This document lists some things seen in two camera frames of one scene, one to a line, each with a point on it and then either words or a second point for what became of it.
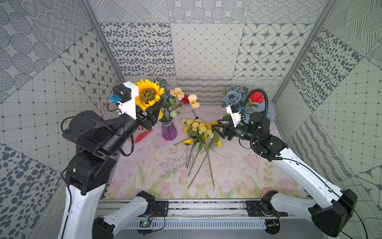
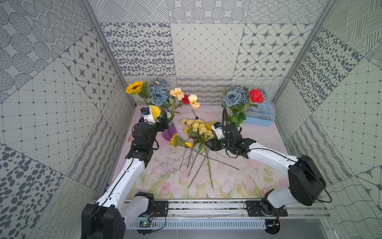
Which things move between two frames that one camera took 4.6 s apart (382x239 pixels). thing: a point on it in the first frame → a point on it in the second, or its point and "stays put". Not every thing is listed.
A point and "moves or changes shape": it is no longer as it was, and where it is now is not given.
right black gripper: x=225 y=133 → x=215 y=146
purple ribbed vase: x=168 y=130 stays put
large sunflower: x=149 y=93 → x=176 y=140
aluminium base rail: x=180 y=209 stays put
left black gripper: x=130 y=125 → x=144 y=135
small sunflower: x=187 y=142 moves or changes shape
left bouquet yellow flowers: x=173 y=99 stays put
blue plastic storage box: x=261 y=107 stays put
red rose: x=256 y=96 stays put
